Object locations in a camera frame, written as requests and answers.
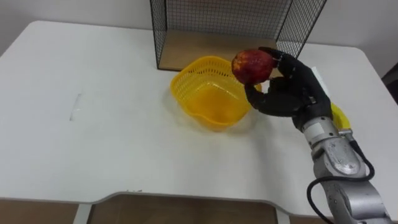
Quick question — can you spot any black wire shelf rack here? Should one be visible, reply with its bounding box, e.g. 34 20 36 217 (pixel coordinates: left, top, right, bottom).
149 0 328 72

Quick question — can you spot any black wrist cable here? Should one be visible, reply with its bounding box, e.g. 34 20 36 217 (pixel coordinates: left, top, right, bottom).
306 139 376 224

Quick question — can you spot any dark grey object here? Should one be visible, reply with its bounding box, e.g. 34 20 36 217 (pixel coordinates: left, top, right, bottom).
381 61 398 105

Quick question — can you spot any yellow plastic basket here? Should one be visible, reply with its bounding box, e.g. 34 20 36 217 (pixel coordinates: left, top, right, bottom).
169 55 262 132

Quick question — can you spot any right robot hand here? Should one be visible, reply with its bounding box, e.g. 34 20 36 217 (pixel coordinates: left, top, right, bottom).
244 46 352 132

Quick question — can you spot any white desk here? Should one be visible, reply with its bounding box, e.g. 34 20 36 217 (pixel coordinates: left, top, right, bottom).
0 20 398 224

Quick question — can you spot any red apple soft toy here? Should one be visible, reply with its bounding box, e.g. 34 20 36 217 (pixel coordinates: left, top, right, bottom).
231 49 279 86

